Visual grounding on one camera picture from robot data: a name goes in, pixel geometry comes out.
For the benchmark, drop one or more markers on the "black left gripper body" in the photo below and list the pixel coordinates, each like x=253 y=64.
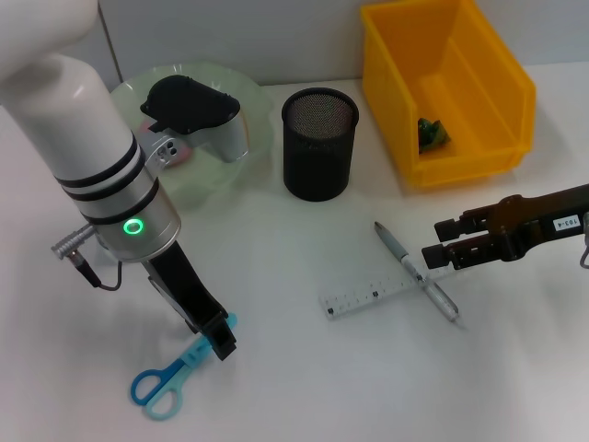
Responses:
x=179 y=281

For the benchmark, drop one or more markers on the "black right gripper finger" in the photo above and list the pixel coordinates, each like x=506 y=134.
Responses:
x=437 y=257
x=448 y=229

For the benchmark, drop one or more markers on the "grey white pen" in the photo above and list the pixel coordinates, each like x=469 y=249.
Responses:
x=391 y=241

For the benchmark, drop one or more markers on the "blue plastic scissors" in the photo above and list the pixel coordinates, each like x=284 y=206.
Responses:
x=156 y=391

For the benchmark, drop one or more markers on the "green glass fruit bowl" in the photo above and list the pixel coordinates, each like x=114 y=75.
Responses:
x=253 y=110

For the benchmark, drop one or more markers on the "clear plastic ruler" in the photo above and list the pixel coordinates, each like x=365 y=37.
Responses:
x=359 y=297

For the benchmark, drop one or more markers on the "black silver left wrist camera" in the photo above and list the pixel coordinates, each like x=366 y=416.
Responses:
x=198 y=115

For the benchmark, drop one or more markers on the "pink toy peach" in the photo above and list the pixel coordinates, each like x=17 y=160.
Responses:
x=183 y=157

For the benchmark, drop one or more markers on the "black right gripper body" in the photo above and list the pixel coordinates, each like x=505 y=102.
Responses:
x=534 y=225

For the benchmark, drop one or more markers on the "black mesh pen cup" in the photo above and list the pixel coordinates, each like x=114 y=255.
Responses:
x=317 y=156

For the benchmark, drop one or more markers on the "green plastic wrapper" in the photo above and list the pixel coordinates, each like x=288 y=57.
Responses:
x=432 y=136

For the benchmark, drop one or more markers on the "yellow plastic bin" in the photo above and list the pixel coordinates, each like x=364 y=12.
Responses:
x=483 y=92

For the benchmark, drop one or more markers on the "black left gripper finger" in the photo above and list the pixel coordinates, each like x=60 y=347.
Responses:
x=223 y=345
x=214 y=324

